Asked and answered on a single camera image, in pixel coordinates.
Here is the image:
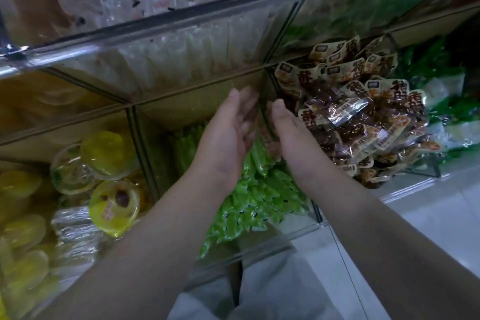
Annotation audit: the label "person's right hand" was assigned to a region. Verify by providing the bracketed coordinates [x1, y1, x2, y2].
[266, 98, 332, 190]

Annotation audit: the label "person's left hand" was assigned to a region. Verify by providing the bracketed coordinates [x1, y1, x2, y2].
[187, 87, 261, 197]

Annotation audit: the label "pile of small green candies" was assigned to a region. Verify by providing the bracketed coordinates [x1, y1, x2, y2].
[198, 169, 313, 259]

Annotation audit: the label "pile of brown snack packets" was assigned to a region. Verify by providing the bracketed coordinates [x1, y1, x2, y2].
[273, 34, 445, 187]

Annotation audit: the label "pile of green bamboo packets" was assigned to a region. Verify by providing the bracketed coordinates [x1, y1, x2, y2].
[396, 37, 480, 154]

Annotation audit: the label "pile of yellow jelly cups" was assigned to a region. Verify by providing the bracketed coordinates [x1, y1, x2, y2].
[0, 169, 55, 319]

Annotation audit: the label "person's left forearm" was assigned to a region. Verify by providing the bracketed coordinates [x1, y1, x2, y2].
[37, 169, 235, 320]

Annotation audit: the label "person's right forearm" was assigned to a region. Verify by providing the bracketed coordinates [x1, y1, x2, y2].
[300, 162, 480, 320]

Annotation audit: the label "light grey shorts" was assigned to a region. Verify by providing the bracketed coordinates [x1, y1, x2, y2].
[168, 250, 348, 320]

